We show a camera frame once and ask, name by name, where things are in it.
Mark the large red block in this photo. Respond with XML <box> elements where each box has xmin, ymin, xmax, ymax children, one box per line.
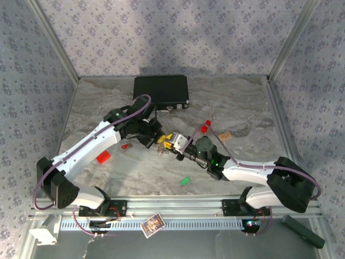
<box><xmin>96</xmin><ymin>150</ymin><xmax>112</xmax><ymax>165</ymax></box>

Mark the black hard case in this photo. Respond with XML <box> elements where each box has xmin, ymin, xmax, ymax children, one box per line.
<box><xmin>132</xmin><ymin>74</ymin><xmax>190</xmax><ymax>113</ymax></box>

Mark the playing card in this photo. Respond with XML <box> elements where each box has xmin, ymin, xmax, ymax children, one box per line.
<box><xmin>140</xmin><ymin>213</ymin><xmax>165</xmax><ymax>238</ymax></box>

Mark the black controller board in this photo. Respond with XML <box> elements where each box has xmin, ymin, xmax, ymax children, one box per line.
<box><xmin>241</xmin><ymin>219</ymin><xmax>261</xmax><ymax>233</ymax></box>
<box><xmin>89</xmin><ymin>220</ymin><xmax>121</xmax><ymax>234</ymax></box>

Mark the dark green bar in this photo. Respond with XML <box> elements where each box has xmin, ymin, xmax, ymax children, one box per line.
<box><xmin>280</xmin><ymin>214</ymin><xmax>326</xmax><ymax>249</ymax></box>

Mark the long purple left arm cable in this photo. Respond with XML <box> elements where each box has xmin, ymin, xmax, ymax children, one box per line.
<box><xmin>32</xmin><ymin>94</ymin><xmax>152</xmax><ymax>210</ymax></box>

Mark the long purple arm cable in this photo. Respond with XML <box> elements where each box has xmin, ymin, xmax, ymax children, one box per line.
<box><xmin>185</xmin><ymin>125</ymin><xmax>321</xmax><ymax>202</ymax></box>
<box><xmin>32</xmin><ymin>94</ymin><xmax>152</xmax><ymax>210</ymax></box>

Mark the long purple right arm cable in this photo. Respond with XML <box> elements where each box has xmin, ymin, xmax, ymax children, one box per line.
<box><xmin>185</xmin><ymin>125</ymin><xmax>321</xmax><ymax>202</ymax></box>

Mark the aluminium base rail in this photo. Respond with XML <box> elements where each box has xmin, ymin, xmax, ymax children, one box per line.
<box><xmin>29</xmin><ymin>196</ymin><xmax>323</xmax><ymax>219</ymax></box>

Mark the aluminium side rail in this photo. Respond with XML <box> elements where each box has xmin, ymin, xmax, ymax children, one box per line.
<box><xmin>33</xmin><ymin>77</ymin><xmax>81</xmax><ymax>210</ymax></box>
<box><xmin>265</xmin><ymin>77</ymin><xmax>323</xmax><ymax>216</ymax></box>

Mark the white slotted cable duct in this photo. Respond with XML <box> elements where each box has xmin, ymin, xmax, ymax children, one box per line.
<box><xmin>59</xmin><ymin>218</ymin><xmax>250</xmax><ymax>231</ymax></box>

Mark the short purple cable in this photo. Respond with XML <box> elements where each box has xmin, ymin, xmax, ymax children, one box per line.
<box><xmin>244</xmin><ymin>206</ymin><xmax>273</xmax><ymax>237</ymax></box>
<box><xmin>72</xmin><ymin>205</ymin><xmax>98</xmax><ymax>237</ymax></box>

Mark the aluminium frame post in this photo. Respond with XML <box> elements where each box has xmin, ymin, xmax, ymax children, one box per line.
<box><xmin>26</xmin><ymin>0</ymin><xmax>81</xmax><ymax>81</ymax></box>
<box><xmin>267</xmin><ymin>0</ymin><xmax>322</xmax><ymax>81</ymax></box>

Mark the white plastic bracket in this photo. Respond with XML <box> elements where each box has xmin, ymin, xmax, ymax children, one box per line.
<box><xmin>28</xmin><ymin>215</ymin><xmax>61</xmax><ymax>246</ymax></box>

